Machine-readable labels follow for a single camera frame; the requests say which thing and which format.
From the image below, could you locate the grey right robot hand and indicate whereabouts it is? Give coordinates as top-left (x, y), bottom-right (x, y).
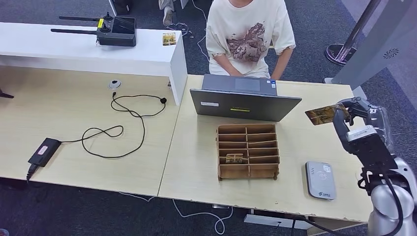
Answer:
top-left (332, 96), bottom-right (394, 153)

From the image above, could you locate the brown gold ID card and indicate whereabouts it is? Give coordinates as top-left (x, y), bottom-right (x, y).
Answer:
top-left (304, 103), bottom-right (351, 126)

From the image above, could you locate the autumn tree room key card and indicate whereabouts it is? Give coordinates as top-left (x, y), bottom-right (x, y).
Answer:
top-left (225, 153), bottom-right (245, 165)

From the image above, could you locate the wooden card organizer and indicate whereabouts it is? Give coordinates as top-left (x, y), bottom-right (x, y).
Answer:
top-left (216, 123), bottom-right (281, 181)

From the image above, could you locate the grey card reader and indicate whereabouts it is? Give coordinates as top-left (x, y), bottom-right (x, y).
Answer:
top-left (304, 161), bottom-right (337, 201)

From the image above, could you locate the person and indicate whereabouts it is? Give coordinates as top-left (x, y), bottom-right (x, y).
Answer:
top-left (206, 0), bottom-right (297, 81)

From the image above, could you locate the autumn tree picture card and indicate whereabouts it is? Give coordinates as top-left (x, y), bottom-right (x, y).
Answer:
top-left (162, 32), bottom-right (177, 47)

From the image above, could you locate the person's foot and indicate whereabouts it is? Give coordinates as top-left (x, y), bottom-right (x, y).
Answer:
top-left (158, 0), bottom-right (175, 28)

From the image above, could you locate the grey kiosk stand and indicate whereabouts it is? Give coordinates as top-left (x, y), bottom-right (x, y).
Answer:
top-left (323, 0), bottom-right (417, 102)

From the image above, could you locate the grey laptop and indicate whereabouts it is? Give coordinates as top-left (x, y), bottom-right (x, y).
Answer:
top-left (190, 74), bottom-right (302, 123)

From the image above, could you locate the white desk foot plate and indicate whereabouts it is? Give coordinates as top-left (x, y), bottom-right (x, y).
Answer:
top-left (243, 213), bottom-right (315, 231)

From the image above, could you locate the black remote controller with antennas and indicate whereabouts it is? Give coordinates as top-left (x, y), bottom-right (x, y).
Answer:
top-left (50, 12), bottom-right (137, 48)

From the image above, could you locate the black box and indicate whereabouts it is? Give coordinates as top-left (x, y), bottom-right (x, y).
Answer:
top-left (109, 0), bottom-right (134, 16)

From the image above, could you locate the white desk riser shelf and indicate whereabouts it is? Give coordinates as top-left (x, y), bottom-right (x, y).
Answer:
top-left (0, 22), bottom-right (189, 107)

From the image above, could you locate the black power adapter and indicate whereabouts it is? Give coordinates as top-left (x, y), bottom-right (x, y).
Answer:
top-left (28, 138), bottom-right (62, 168)

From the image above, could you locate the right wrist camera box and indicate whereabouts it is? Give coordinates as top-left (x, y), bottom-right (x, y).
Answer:
top-left (345, 125), bottom-right (398, 173)

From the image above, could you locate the metal stanchion post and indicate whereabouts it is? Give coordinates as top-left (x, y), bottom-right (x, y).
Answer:
top-left (325, 0), bottom-right (384, 67)

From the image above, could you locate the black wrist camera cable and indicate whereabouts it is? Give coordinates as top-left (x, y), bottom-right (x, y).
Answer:
top-left (293, 166), bottom-right (405, 236)

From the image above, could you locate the white thin floor cable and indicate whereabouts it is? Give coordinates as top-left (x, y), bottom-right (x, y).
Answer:
top-left (190, 0), bottom-right (211, 62)

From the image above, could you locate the white looped floor cable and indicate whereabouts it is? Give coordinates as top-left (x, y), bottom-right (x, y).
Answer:
top-left (118, 192), bottom-right (234, 235)

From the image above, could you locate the tangled purple cable bundle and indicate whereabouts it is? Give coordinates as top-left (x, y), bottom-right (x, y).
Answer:
top-left (166, 23), bottom-right (194, 40)

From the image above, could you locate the thin black adapter cable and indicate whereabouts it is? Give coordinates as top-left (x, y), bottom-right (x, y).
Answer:
top-left (60, 92), bottom-right (167, 160)

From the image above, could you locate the black power cord plug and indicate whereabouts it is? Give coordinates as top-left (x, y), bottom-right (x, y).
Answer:
top-left (26, 164), bottom-right (40, 181)

